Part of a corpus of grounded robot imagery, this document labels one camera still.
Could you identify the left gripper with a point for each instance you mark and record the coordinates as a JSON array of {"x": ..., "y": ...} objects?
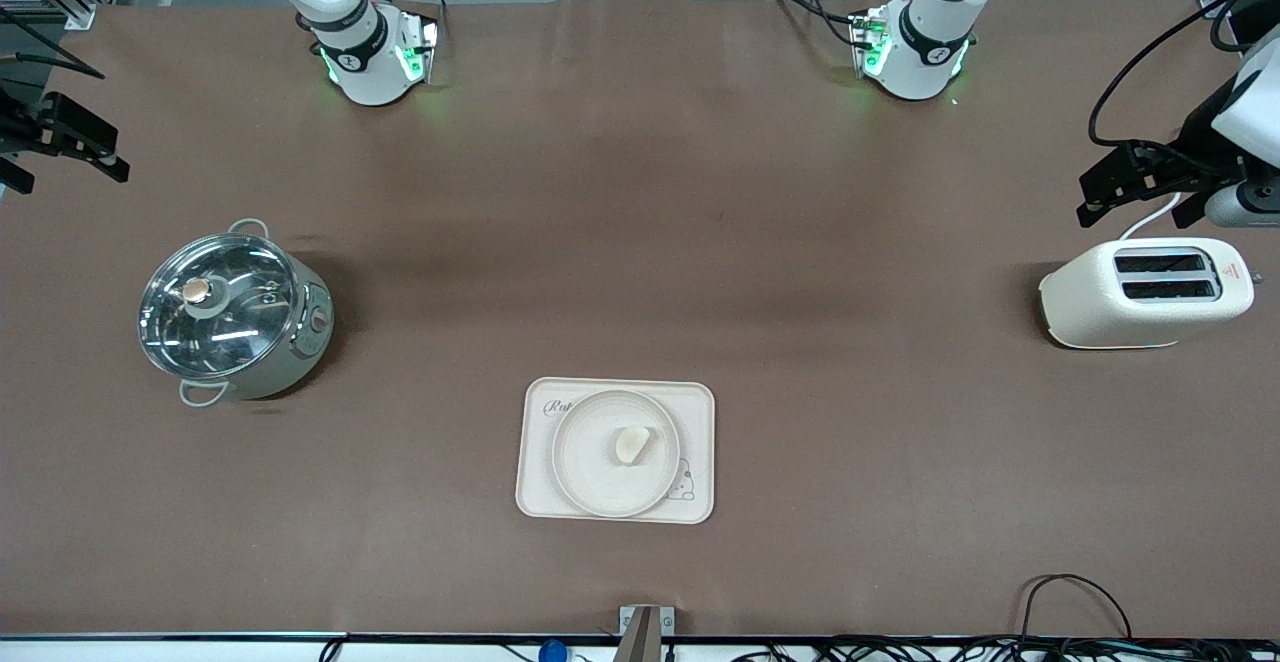
[{"x": 1194, "y": 154}]

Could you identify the small pale bun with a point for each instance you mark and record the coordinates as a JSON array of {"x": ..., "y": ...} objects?
[{"x": 632, "y": 445}]

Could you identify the round beige plate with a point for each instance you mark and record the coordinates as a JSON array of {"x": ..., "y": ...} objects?
[{"x": 590, "y": 482}]

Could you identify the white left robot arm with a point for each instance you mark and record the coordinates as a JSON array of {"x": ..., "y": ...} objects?
[{"x": 925, "y": 42}]

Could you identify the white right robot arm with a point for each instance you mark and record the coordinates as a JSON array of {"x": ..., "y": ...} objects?
[{"x": 360, "y": 52}]

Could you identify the cream two-slot toaster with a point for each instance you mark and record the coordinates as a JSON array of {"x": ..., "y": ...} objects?
[{"x": 1100, "y": 307}]

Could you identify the glass pot lid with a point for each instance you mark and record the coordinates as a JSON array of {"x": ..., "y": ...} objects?
[{"x": 230, "y": 332}]

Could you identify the steel electric cooking pot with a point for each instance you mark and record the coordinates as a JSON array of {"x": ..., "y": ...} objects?
[{"x": 310, "y": 337}]

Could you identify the brown table cover mat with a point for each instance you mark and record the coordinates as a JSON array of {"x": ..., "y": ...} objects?
[{"x": 800, "y": 242}]

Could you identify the beige rabbit print tray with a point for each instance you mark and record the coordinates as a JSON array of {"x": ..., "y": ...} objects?
[{"x": 700, "y": 412}]

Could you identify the small blue round object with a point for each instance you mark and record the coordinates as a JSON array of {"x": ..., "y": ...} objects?
[{"x": 552, "y": 652}]

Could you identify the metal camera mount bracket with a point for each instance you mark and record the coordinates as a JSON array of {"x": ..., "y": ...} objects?
[{"x": 645, "y": 632}]

